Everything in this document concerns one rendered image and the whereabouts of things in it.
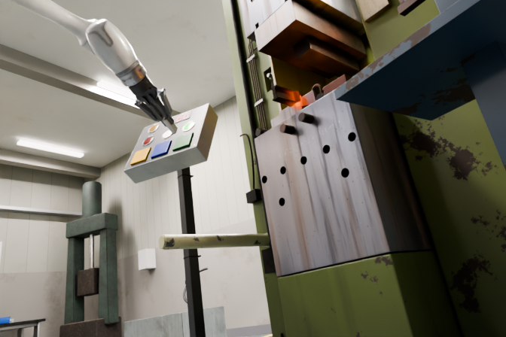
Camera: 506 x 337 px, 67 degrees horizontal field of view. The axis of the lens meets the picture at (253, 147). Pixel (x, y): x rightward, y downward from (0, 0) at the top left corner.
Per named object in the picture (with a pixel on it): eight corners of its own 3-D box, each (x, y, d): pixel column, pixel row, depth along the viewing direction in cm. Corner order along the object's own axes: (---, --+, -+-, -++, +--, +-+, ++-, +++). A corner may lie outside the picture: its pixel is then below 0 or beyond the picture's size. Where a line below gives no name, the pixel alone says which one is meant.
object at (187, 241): (166, 249, 113) (165, 231, 115) (157, 252, 117) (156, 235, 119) (274, 245, 141) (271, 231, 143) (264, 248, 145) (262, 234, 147)
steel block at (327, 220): (390, 252, 87) (343, 83, 103) (276, 277, 112) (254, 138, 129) (483, 245, 122) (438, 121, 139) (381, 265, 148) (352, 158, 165)
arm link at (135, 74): (132, 68, 121) (143, 83, 124) (141, 54, 127) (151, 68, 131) (110, 77, 124) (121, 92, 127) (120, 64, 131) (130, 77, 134)
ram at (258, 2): (320, -29, 124) (297, -112, 139) (245, 37, 150) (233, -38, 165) (388, 16, 151) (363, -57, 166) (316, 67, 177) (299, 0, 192)
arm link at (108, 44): (142, 59, 122) (134, 52, 133) (111, 14, 113) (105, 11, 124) (114, 78, 120) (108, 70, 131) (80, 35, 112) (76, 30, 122)
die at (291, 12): (296, 19, 130) (291, -3, 134) (257, 51, 144) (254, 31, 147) (367, 55, 157) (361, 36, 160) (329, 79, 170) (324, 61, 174)
